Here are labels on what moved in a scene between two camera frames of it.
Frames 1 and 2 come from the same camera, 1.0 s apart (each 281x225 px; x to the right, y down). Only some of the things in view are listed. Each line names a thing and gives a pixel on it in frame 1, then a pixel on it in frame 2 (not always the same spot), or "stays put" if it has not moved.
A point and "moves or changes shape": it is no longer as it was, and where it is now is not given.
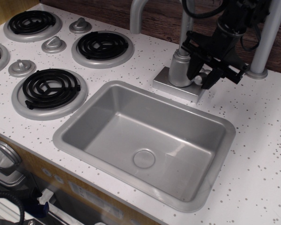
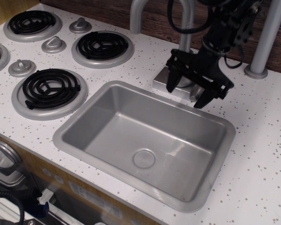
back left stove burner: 32,26 stays put
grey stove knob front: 22,68 stays put
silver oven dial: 4,156 stays put
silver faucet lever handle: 199,79 moves or changes shape
